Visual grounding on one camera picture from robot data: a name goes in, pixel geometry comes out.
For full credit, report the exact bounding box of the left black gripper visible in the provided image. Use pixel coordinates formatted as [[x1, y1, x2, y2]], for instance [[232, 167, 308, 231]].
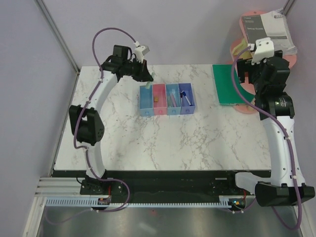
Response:
[[123, 58, 153, 83]]

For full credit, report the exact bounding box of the green highlighter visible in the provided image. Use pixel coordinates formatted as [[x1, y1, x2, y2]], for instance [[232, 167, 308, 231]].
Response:
[[168, 95, 173, 107], [145, 72, 155, 89]]

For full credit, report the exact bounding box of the light blue bin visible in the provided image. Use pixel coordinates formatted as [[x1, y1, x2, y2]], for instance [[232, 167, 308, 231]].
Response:
[[139, 85, 154, 117]]

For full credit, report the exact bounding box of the pink bin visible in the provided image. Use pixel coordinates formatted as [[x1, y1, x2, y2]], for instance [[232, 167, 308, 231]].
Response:
[[153, 84, 167, 116]]

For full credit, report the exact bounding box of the pink highlighter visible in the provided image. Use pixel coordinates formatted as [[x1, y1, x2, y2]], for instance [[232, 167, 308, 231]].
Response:
[[170, 92, 177, 107]]

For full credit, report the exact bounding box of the blue cap marker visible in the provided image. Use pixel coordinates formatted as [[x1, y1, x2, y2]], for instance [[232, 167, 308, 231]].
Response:
[[183, 96, 192, 106]]

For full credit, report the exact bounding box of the medium blue bin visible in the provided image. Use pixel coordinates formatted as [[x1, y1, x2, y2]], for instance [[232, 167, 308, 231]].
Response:
[[166, 83, 181, 116]]

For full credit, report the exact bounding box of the purple bin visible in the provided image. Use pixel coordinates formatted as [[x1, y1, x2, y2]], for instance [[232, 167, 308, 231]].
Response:
[[178, 83, 195, 115]]

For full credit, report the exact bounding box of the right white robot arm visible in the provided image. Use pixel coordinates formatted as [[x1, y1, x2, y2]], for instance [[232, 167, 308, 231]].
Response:
[[226, 50, 315, 207]]

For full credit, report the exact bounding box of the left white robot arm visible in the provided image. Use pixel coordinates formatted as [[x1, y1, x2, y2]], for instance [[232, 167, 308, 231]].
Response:
[[69, 44, 153, 195]]

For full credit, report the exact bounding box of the green cutting mat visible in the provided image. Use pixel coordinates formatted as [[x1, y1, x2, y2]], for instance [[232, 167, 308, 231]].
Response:
[[212, 64, 246, 106]]

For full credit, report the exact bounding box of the setup guide booklet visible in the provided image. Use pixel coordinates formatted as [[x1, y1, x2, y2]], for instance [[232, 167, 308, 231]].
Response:
[[241, 14, 271, 44]]

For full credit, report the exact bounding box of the spiral notebook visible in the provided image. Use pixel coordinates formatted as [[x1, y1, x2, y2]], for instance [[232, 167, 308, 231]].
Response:
[[260, 8, 297, 55]]

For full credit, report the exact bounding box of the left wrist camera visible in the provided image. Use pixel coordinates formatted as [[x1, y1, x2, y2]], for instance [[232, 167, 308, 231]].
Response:
[[134, 41, 150, 63]]

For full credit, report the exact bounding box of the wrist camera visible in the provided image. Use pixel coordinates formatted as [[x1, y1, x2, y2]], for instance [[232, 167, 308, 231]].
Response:
[[134, 41, 150, 63], [247, 37, 275, 65]]

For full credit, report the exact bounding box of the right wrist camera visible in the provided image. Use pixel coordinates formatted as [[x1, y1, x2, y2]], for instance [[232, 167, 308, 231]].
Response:
[[247, 37, 275, 65]]

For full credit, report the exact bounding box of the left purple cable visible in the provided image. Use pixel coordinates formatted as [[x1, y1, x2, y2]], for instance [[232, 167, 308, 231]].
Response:
[[45, 27, 139, 225]]

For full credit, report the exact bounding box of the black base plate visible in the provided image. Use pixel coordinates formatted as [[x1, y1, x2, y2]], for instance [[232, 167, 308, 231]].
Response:
[[52, 170, 250, 202]]

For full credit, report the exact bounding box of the aluminium rail frame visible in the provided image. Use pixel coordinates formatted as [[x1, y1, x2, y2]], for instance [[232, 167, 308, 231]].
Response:
[[23, 177, 306, 237]]

